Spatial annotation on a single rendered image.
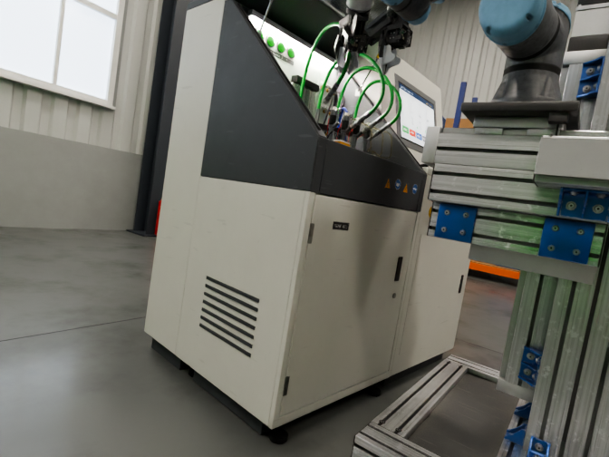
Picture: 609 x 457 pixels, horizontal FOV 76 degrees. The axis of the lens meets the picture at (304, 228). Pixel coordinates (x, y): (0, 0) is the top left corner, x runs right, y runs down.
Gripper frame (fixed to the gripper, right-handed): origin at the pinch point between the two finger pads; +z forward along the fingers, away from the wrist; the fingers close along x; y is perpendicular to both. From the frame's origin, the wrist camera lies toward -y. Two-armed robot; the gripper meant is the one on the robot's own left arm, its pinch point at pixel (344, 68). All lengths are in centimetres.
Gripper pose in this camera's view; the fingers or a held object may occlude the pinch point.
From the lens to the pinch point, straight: 144.6
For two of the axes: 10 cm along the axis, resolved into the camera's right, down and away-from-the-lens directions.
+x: 9.8, -0.8, 1.9
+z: -1.0, 6.4, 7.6
